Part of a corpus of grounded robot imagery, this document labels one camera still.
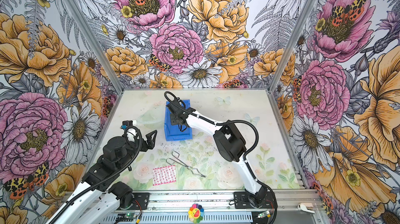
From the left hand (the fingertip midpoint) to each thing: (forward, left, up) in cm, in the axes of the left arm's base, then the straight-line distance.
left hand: (148, 135), depth 75 cm
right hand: (+16, -11, -12) cm, 23 cm away
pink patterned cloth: (-12, -6, -19) cm, 23 cm away
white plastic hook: (-28, -70, -16) cm, 77 cm away
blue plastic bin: (+14, -7, -21) cm, 26 cm away
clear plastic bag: (+23, +7, -20) cm, 31 cm away
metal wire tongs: (-4, -10, -19) cm, 22 cm away
